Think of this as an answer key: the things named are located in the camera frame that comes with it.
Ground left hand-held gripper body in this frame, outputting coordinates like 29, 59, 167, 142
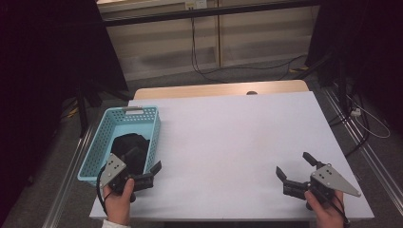
99, 153, 156, 203

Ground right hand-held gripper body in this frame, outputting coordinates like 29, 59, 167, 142
282, 161, 362, 211

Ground black pants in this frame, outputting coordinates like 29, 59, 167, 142
110, 132, 150, 177

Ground light blue plastic basket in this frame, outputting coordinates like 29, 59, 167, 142
77, 105, 162, 188

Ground person's right hand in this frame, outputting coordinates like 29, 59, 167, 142
303, 189, 347, 228

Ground person's left hand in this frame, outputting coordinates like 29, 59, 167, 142
103, 178, 136, 226

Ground black metal stand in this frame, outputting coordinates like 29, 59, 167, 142
75, 80, 134, 139
297, 51, 350, 112

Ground beige cabinet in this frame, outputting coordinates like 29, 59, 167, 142
96, 0, 321, 82

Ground black curtain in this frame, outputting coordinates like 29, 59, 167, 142
0, 0, 129, 222
305, 0, 403, 134

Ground black horizontal bar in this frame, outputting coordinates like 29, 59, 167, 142
103, 0, 321, 28

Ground left hand-held gripper cable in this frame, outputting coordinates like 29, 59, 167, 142
95, 164, 112, 217

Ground hand-held gripper cable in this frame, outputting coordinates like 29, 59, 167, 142
95, 164, 112, 217
329, 193, 351, 227

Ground right hand-held gripper cable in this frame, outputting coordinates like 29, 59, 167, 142
329, 193, 351, 227

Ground black cable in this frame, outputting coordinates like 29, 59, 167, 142
327, 91, 372, 159
202, 53, 308, 77
189, 17, 229, 85

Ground aluminium floor rail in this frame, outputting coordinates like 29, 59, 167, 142
321, 86, 403, 208
42, 124, 96, 228

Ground white cable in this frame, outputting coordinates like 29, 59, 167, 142
345, 93, 392, 140

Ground white wall socket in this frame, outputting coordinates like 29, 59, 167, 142
184, 0, 208, 10

